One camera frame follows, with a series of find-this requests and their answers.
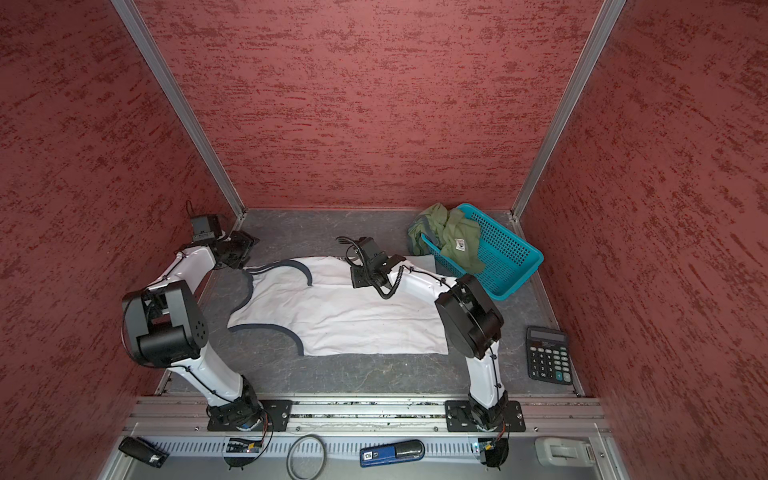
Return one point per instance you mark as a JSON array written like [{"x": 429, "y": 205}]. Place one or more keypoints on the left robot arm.
[{"x": 165, "y": 328}]

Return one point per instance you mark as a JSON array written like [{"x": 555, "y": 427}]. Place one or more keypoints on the black box device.
[{"x": 143, "y": 451}]

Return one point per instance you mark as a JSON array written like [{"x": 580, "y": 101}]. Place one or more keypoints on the aluminium rail frame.
[{"x": 325, "y": 427}]

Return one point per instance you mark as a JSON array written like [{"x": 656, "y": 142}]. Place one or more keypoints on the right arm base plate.
[{"x": 468, "y": 416}]

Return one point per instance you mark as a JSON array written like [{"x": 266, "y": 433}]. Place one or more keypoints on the corner aluminium post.
[
  {"x": 600, "y": 32},
  {"x": 134, "y": 23}
]

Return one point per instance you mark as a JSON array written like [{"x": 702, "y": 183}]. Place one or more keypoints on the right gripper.
[{"x": 357, "y": 278}]

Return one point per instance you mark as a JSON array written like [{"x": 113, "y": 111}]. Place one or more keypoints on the right circuit board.
[{"x": 492, "y": 453}]

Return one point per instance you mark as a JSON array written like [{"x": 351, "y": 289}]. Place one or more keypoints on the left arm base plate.
[{"x": 273, "y": 415}]

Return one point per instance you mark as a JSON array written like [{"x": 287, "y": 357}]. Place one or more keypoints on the green tank top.
[{"x": 454, "y": 235}]

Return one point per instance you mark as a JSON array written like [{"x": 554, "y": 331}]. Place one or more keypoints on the right corner aluminium post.
[{"x": 600, "y": 32}]

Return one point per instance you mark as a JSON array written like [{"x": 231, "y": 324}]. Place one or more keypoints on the white tank top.
[{"x": 314, "y": 302}]

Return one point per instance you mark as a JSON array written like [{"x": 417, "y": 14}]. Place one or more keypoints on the grey white device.
[{"x": 564, "y": 452}]

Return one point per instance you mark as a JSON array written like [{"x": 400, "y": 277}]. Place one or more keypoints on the circuit board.
[
  {"x": 240, "y": 452},
  {"x": 492, "y": 453}
]

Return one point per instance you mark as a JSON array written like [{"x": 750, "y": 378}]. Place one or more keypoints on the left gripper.
[{"x": 248, "y": 241}]

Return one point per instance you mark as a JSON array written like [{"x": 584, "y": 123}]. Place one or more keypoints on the teal plastic basket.
[{"x": 508, "y": 260}]

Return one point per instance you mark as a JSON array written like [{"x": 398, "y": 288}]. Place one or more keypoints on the left circuit board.
[{"x": 240, "y": 452}]

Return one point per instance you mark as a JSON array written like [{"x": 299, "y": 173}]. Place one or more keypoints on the blue black device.
[{"x": 393, "y": 453}]

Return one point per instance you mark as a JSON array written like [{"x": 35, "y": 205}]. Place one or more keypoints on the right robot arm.
[{"x": 471, "y": 321}]

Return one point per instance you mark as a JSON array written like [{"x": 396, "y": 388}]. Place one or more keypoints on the left corner aluminium post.
[{"x": 134, "y": 23}]

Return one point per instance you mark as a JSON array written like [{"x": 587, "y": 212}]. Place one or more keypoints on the black calculator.
[{"x": 548, "y": 356}]

